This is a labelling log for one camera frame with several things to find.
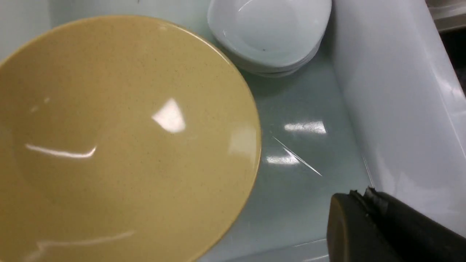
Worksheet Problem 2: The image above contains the stacked white dish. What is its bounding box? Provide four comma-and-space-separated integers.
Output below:
220, 36, 324, 76
208, 0, 332, 72
249, 55, 315, 78

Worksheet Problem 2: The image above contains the top stacked white dish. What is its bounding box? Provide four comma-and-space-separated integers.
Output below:
208, 0, 332, 72

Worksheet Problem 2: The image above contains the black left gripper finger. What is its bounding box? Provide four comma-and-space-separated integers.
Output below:
327, 187, 466, 262

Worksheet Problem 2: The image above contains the yellow noodle bowl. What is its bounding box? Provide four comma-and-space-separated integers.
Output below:
0, 15, 261, 262

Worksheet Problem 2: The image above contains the large translucent white plastic bin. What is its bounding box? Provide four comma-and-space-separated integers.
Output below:
0, 0, 466, 262

